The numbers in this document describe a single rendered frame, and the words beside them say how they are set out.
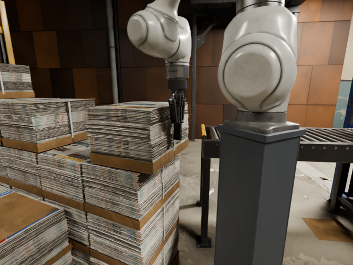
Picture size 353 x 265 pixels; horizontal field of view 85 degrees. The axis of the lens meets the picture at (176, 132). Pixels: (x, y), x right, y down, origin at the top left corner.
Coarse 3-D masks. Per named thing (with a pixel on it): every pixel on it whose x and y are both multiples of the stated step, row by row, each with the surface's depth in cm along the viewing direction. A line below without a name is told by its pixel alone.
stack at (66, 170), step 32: (0, 160) 106; (32, 160) 93; (64, 160) 84; (64, 192) 88; (96, 192) 79; (128, 192) 72; (160, 192) 85; (96, 224) 84; (160, 224) 89; (128, 256) 78; (160, 256) 93
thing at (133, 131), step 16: (96, 112) 71; (112, 112) 69; (128, 112) 66; (144, 112) 64; (160, 112) 70; (96, 128) 72; (112, 128) 70; (128, 128) 67; (144, 128) 64; (160, 128) 70; (96, 144) 74; (112, 144) 71; (128, 144) 68; (144, 144) 66; (160, 144) 71; (144, 160) 68
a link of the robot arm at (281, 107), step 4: (288, 96) 58; (284, 100) 57; (288, 100) 60; (280, 104) 58; (284, 104) 59; (240, 108) 64; (272, 108) 58; (276, 108) 58; (280, 108) 58; (284, 108) 59; (256, 112) 59; (260, 112) 59; (264, 112) 58; (268, 112) 58; (272, 112) 58; (276, 112) 58; (280, 112) 59
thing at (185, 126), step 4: (144, 104) 88; (148, 104) 88; (152, 104) 88; (156, 104) 87; (160, 104) 87; (184, 112) 92; (184, 116) 92; (188, 116) 97; (184, 120) 92; (184, 124) 92; (184, 128) 92; (184, 132) 93; (188, 132) 98; (184, 136) 94; (180, 140) 89; (184, 140) 95; (176, 144) 86
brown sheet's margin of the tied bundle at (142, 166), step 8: (168, 152) 77; (96, 160) 76; (104, 160) 74; (112, 160) 73; (120, 160) 71; (128, 160) 70; (136, 160) 68; (160, 160) 71; (168, 160) 78; (120, 168) 72; (128, 168) 71; (136, 168) 69; (144, 168) 68; (152, 168) 66; (160, 168) 72
